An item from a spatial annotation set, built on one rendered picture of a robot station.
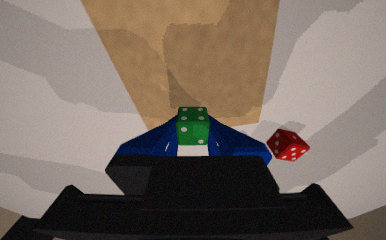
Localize red die with white pips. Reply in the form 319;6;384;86
266;129;310;161

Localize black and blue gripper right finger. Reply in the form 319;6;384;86
207;115;272;165

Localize tan flat mat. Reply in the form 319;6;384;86
81;0;280;131

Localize green dice with white pips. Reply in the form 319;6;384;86
176;107;210;145

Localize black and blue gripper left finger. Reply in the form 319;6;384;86
114;115;178;156

